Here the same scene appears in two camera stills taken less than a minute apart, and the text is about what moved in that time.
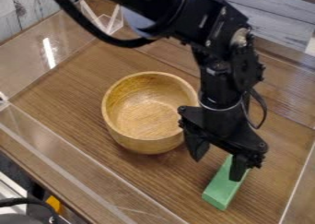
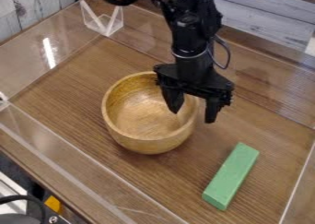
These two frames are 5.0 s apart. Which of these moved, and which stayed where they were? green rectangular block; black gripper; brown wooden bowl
Moved: black gripper
Stayed: brown wooden bowl; green rectangular block
